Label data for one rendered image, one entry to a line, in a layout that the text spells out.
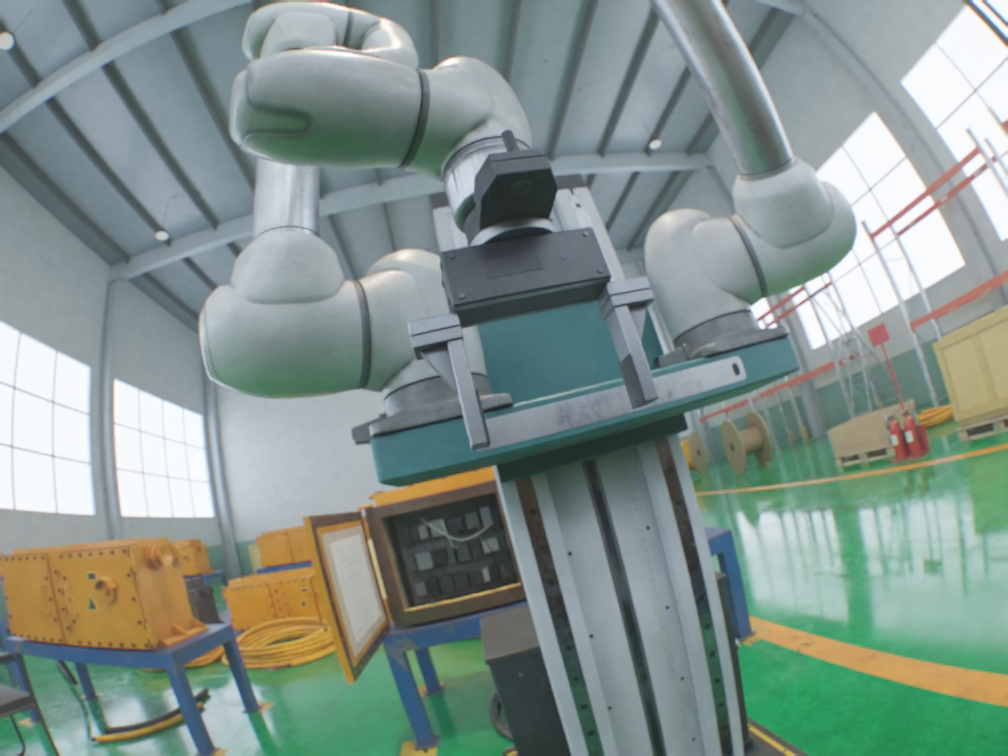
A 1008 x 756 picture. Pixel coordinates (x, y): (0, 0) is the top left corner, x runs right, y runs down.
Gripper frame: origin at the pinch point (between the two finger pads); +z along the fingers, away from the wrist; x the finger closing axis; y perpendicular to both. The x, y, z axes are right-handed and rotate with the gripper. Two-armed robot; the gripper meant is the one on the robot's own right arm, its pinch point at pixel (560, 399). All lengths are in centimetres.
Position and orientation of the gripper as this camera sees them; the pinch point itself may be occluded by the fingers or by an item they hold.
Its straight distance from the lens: 33.9
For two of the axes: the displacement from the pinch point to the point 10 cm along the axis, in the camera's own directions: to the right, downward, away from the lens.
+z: 2.5, 9.4, -2.4
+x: -9.7, 2.2, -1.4
